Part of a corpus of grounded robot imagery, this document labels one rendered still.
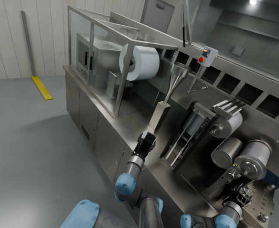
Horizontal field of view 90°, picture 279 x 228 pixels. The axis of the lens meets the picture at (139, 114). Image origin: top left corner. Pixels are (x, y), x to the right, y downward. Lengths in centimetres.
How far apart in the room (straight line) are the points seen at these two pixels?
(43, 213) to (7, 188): 47
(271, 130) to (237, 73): 44
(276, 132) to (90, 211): 119
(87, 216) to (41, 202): 163
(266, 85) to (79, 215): 119
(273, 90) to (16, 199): 234
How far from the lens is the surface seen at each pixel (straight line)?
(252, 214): 119
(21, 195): 202
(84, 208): 33
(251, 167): 102
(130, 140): 120
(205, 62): 98
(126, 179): 59
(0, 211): 201
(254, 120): 128
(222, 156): 106
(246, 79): 125
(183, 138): 101
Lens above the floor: 177
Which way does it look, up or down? 35 degrees down
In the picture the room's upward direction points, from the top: 19 degrees clockwise
